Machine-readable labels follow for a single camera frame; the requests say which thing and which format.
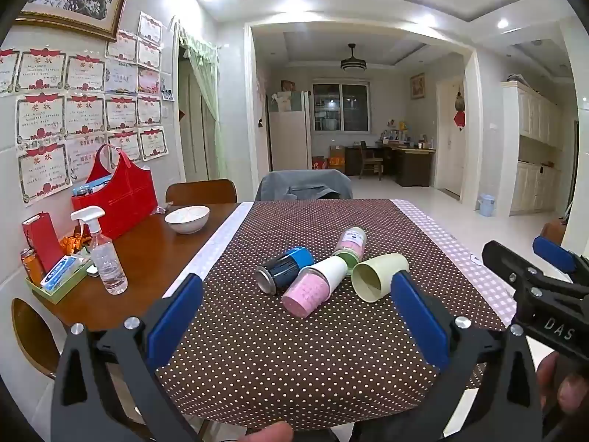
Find white door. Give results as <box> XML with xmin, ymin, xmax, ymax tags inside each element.
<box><xmin>436</xmin><ymin>78</ymin><xmax>465</xmax><ymax>200</ymax></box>

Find orange can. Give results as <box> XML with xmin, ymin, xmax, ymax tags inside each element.
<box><xmin>19</xmin><ymin>248</ymin><xmax>47</xmax><ymax>283</ymax></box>

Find clear spray bottle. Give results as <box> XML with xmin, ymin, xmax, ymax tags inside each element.
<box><xmin>70</xmin><ymin>206</ymin><xmax>128</xmax><ymax>295</ymax></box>

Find grey jacket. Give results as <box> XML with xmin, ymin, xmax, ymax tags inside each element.
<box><xmin>254</xmin><ymin>169</ymin><xmax>354</xmax><ymax>202</ymax></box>

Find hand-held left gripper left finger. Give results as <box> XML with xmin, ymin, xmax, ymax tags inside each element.
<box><xmin>50</xmin><ymin>273</ymin><xmax>217</xmax><ymax>442</ymax></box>

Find window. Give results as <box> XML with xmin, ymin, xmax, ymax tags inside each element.
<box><xmin>312</xmin><ymin>82</ymin><xmax>371</xmax><ymax>133</ymax></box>

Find cream cabinets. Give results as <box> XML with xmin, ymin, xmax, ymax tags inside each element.
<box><xmin>501</xmin><ymin>80</ymin><xmax>564</xmax><ymax>215</ymax></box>

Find dark desk chair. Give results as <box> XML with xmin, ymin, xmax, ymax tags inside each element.
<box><xmin>359</xmin><ymin>140</ymin><xmax>384</xmax><ymax>180</ymax></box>

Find wooden chair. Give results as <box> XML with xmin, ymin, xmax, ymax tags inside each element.
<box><xmin>538</xmin><ymin>221</ymin><xmax>568</xmax><ymax>247</ymax></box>
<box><xmin>165</xmin><ymin>179</ymin><xmax>237</xmax><ymax>206</ymax></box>
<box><xmin>11</xmin><ymin>297</ymin><xmax>63</xmax><ymax>380</ymax></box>

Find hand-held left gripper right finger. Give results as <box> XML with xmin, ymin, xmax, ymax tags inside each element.
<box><xmin>359</xmin><ymin>271</ymin><xmax>548</xmax><ymax>442</ymax></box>

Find pale green cup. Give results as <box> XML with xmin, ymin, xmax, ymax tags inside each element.
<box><xmin>352</xmin><ymin>254</ymin><xmax>411</xmax><ymax>304</ymax></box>

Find person's left hand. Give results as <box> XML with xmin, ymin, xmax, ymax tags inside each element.
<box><xmin>245</xmin><ymin>421</ymin><xmax>295</xmax><ymax>442</ymax></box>

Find wall of award certificates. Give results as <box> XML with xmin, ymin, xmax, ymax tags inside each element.
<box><xmin>0</xmin><ymin>11</ymin><xmax>176</xmax><ymax>208</ymax></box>

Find white refrigerator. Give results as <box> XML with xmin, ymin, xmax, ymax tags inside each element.
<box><xmin>268</xmin><ymin>90</ymin><xmax>311</xmax><ymax>172</ymax></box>

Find blue and black cup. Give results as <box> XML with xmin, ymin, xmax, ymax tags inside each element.
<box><xmin>256</xmin><ymin>246</ymin><xmax>316</xmax><ymax>296</ymax></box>

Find green sheer curtain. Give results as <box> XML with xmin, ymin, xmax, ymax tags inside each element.
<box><xmin>179</xmin><ymin>25</ymin><xmax>228</xmax><ymax>180</ymax></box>

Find green tray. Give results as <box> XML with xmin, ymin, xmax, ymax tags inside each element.
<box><xmin>25</xmin><ymin>251</ymin><xmax>95</xmax><ymax>305</ymax></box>

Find dark wooden desk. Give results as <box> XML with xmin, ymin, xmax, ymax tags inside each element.
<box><xmin>345</xmin><ymin>140</ymin><xmax>437</xmax><ymax>188</ymax></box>

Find pink and green cup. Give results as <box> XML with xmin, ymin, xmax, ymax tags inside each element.
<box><xmin>332</xmin><ymin>227</ymin><xmax>369</xmax><ymax>277</ymax></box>

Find red tote bag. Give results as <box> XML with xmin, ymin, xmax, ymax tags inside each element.
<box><xmin>71</xmin><ymin>144</ymin><xmax>159</xmax><ymax>240</ymax></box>

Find person's right hand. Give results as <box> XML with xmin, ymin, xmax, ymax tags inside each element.
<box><xmin>536</xmin><ymin>352</ymin><xmax>566</xmax><ymax>414</ymax></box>

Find orange snack packet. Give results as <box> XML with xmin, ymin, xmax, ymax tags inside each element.
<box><xmin>60</xmin><ymin>235</ymin><xmax>90</xmax><ymax>256</ymax></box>

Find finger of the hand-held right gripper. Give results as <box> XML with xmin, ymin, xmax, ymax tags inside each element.
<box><xmin>482</xmin><ymin>240</ymin><xmax>548</xmax><ymax>314</ymax></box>
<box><xmin>533</xmin><ymin>236</ymin><xmax>589</xmax><ymax>296</ymax></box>

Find blue and white toothpaste box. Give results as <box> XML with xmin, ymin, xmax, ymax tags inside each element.
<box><xmin>40</xmin><ymin>258</ymin><xmax>88</xmax><ymax>292</ymax></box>

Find black ceiling lamp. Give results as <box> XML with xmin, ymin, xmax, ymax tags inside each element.
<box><xmin>339</xmin><ymin>43</ymin><xmax>367</xmax><ymax>73</ymax></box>

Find white bowl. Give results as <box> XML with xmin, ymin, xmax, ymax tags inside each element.
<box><xmin>164</xmin><ymin>205</ymin><xmax>211</xmax><ymax>235</ymax></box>

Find red paper box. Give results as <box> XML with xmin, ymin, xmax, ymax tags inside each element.
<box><xmin>22</xmin><ymin>212</ymin><xmax>65</xmax><ymax>273</ymax></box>

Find pink and white cup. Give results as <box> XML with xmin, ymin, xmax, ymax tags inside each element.
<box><xmin>281</xmin><ymin>255</ymin><xmax>349</xmax><ymax>319</ymax></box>

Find brown polka dot tablecloth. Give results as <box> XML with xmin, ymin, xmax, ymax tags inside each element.
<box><xmin>155</xmin><ymin>198</ymin><xmax>507</xmax><ymax>430</ymax></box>

